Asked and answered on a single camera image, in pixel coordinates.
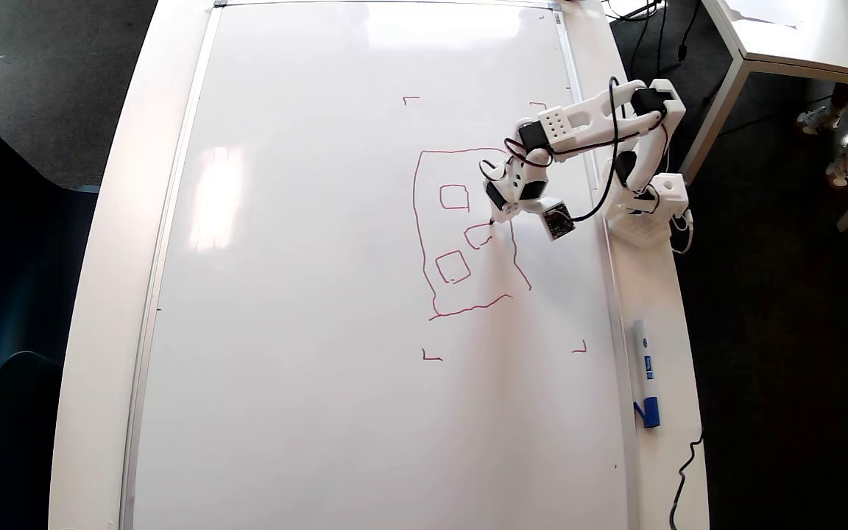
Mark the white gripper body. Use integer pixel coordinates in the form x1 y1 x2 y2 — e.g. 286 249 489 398
481 156 551 214

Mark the blue whiteboard marker pen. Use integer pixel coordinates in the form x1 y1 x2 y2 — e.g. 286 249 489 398
632 318 662 429

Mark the white sneaker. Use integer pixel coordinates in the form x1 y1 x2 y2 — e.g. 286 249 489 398
795 107 838 138
825 144 848 189

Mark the white side table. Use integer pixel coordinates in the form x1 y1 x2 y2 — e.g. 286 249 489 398
678 0 848 233

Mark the dark blue chair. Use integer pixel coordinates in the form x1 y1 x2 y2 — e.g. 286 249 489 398
0 99 101 402
0 352 64 530

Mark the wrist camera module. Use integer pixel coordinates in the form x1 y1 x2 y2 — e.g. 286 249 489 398
540 197 577 241

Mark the black camera cable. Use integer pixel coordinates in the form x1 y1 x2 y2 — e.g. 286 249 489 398
570 76 625 223

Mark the white cable at arm base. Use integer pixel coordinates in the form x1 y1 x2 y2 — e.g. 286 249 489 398
671 208 694 255

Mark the thin black hanging cable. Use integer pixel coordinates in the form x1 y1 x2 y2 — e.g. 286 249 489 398
652 0 669 80

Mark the black hanging cable with plug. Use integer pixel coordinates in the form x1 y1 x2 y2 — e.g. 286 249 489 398
677 0 702 63

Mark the white whiteboard with metal frame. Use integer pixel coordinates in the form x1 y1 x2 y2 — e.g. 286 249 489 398
119 0 642 530

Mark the thin black floor cable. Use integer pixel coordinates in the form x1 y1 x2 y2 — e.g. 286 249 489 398
718 90 837 137

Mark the black power cable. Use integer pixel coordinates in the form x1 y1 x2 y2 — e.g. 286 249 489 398
668 431 704 530

